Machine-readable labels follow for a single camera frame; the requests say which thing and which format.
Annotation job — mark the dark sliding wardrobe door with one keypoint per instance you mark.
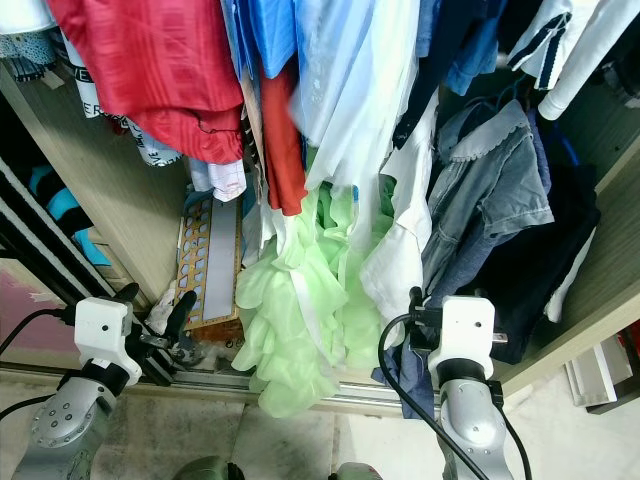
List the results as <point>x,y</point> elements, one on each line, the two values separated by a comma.
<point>50,242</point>

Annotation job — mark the right robot leg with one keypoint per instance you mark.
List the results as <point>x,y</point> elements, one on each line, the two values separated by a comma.
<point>358,472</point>

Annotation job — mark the white navy striped jacket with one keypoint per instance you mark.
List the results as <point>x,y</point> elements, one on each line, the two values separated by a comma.
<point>575,40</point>

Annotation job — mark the red shirt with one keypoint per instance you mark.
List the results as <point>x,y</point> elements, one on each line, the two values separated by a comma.
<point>150,60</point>

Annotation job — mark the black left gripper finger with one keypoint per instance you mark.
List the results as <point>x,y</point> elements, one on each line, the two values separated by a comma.
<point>182,310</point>
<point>127,294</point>

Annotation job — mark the white checked shirt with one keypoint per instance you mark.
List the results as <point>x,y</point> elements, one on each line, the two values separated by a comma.
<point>218,180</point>

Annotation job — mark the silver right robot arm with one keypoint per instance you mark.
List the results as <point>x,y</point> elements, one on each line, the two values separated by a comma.
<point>470,420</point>

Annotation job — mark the grey denim dress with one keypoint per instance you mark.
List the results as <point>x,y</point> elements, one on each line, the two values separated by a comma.
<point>485,190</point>

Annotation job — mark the white plastic profile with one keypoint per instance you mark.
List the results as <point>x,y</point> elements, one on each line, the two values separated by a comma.
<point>600,375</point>

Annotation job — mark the green ruffled dress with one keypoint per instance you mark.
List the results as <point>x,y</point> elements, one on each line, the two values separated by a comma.
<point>290,320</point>

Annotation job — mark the pale blue white shirt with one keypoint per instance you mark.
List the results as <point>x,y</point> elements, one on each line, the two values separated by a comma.
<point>370,80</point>

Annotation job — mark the robot leg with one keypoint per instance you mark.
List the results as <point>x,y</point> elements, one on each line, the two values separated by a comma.
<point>210,470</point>
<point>358,472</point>

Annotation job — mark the bright blue shirt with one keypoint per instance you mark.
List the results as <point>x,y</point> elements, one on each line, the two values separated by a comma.
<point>275,30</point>

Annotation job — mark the orange perforated board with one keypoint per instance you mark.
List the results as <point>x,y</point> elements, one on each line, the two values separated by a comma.
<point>220,260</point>

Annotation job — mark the left robot leg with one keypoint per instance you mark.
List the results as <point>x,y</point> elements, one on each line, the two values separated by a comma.
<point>210,470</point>

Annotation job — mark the white dotted shirt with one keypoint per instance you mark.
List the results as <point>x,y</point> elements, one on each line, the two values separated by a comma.
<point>25,50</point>

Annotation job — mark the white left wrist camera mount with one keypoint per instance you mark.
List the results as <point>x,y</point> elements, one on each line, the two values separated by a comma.
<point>105,328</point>

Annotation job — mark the blue denim trousers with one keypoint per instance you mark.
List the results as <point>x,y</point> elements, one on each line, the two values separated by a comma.
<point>410,395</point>

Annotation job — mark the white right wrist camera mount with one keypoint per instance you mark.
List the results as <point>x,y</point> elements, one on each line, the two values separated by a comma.
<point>460,330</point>

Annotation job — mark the black white lettered garment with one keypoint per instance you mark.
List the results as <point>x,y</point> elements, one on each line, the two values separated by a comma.
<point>85,85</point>

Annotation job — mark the wooden wardrobe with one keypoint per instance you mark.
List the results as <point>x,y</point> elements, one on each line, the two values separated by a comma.
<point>120,170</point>

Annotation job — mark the blue black striped garment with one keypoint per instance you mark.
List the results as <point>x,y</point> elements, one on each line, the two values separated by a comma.
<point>70,210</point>

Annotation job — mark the orange red garment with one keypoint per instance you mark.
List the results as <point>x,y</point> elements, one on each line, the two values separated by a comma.
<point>280,150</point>

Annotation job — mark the dark navy garment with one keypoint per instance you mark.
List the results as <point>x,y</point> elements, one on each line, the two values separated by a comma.
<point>550,270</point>

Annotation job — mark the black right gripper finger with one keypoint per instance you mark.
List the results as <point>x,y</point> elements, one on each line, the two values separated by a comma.
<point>416,298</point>

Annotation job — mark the navy blue shirt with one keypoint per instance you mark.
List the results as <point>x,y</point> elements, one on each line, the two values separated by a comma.
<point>470,40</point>

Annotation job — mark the metal wardrobe floor track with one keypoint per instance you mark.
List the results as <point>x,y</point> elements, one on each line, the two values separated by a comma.
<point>220,385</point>

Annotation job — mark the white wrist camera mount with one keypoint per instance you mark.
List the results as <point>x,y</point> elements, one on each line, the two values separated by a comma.
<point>105,328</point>
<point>460,330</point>

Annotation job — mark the plain white shirt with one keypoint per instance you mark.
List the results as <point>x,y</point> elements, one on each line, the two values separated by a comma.
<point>395,270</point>

